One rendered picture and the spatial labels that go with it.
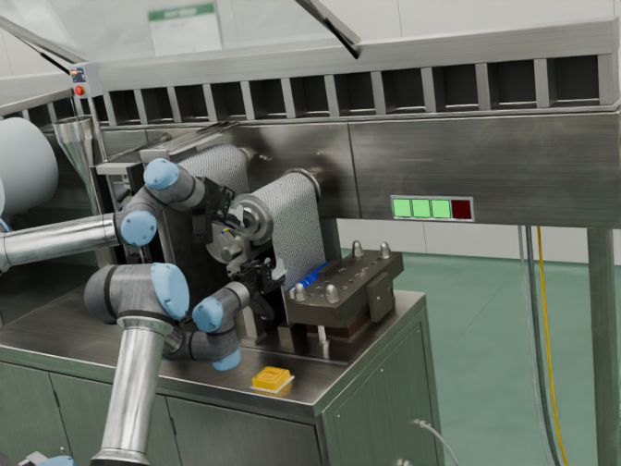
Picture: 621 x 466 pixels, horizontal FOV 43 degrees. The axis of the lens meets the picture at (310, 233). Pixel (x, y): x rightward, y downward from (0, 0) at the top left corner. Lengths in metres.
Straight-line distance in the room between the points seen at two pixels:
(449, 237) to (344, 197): 2.65
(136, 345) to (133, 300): 0.09
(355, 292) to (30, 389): 1.16
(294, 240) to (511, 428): 1.50
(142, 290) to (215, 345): 0.41
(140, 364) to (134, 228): 0.34
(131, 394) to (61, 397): 1.06
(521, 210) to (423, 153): 0.31
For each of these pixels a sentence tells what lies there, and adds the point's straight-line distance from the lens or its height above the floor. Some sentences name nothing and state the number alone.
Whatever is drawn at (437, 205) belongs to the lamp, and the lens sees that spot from 2.25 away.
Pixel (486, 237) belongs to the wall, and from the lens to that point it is 4.90.
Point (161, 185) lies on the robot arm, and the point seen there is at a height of 1.45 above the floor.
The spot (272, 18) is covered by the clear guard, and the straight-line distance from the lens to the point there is 2.25.
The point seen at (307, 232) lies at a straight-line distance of 2.31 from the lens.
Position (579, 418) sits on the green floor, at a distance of 3.47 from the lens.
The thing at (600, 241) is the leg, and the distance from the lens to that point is 2.33.
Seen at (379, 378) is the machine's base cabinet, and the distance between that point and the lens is 2.22.
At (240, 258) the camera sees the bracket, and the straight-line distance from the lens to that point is 2.21.
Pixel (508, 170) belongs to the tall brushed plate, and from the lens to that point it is 2.15.
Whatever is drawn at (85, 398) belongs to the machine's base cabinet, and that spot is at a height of 0.74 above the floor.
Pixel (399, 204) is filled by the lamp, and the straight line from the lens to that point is 2.30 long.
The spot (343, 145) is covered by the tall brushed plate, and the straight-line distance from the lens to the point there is 2.34.
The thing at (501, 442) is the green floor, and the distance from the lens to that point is 3.33.
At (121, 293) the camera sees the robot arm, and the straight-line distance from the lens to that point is 1.67.
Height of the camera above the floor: 1.87
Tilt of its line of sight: 18 degrees down
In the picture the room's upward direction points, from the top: 9 degrees counter-clockwise
